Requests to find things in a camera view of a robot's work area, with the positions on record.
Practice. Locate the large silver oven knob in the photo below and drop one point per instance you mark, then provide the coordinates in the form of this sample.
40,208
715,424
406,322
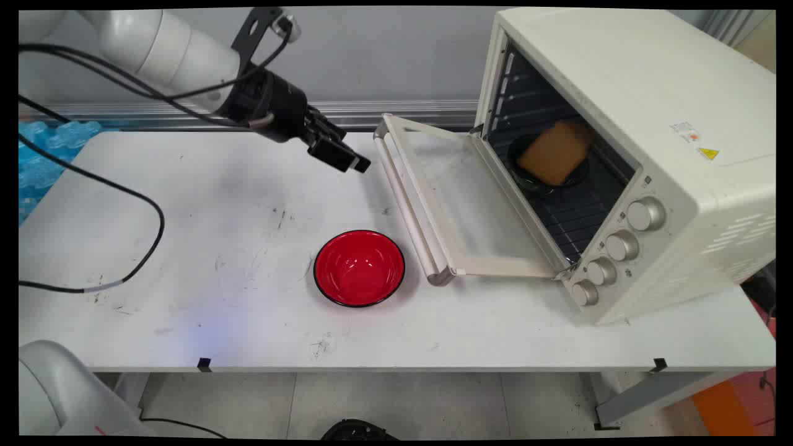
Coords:
646,214

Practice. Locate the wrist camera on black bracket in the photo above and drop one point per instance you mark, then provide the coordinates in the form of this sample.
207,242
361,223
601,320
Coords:
257,28

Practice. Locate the white label sticker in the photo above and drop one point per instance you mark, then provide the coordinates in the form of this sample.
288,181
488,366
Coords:
686,132

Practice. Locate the orange floor box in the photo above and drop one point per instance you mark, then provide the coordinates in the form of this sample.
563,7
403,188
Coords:
725,409

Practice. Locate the red bowl with black rim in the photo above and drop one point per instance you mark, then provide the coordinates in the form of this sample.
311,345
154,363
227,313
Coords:
359,269

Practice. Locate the brown bread slice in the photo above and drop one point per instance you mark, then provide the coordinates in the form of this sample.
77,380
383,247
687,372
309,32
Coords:
554,155

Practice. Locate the cream toaster oven body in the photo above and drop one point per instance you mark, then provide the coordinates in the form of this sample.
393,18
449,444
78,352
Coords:
619,74

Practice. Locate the black round floor object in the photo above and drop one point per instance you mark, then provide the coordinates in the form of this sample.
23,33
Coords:
359,430

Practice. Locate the white robot base link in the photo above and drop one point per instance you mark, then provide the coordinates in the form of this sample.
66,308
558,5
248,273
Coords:
56,396

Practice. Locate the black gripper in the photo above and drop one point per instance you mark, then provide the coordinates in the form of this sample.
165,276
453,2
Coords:
279,105

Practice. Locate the black plate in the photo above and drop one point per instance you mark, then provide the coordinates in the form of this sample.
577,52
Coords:
526,183

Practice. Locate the blue bubble wrap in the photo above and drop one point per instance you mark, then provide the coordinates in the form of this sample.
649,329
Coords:
43,161

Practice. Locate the yellow warning sticker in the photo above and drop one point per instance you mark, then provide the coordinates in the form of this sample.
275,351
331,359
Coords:
709,153

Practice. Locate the black tape marker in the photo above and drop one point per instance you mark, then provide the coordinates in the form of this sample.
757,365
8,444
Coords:
660,365
204,364

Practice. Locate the grey table leg brace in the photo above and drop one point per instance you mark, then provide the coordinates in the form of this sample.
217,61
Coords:
650,396

